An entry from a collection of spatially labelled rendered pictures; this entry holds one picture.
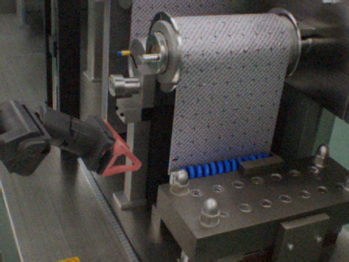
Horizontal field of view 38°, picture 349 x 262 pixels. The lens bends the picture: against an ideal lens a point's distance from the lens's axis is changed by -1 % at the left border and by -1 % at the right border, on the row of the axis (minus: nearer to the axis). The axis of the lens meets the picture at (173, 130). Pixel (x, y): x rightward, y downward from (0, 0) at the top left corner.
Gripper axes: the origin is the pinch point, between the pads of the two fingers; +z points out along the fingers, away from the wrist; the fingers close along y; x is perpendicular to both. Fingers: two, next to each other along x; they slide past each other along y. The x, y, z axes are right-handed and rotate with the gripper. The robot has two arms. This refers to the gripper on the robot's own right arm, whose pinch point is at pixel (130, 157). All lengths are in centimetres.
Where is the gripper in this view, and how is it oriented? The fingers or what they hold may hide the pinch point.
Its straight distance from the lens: 94.9
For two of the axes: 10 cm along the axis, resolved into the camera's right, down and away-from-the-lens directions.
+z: 7.4, 3.3, 5.9
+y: 4.2, 4.5, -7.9
